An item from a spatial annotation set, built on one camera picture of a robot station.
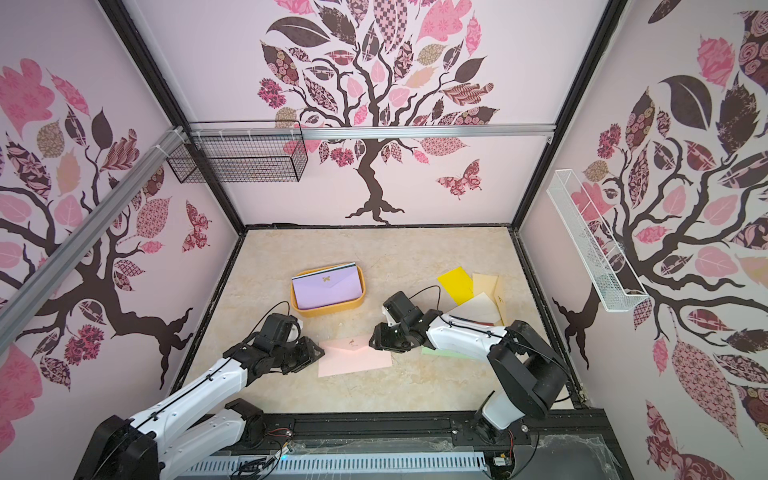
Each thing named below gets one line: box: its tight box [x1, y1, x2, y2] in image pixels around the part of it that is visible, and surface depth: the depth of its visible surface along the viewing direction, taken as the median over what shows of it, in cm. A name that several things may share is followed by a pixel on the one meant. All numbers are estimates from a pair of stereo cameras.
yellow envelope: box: [437, 266, 475, 306], surface depth 106 cm
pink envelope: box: [318, 335, 393, 378], surface depth 88 cm
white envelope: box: [447, 292, 501, 324], surface depth 99 cm
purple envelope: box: [291, 262, 363, 310], surface depth 99 cm
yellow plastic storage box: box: [290, 264, 366, 317], surface depth 95 cm
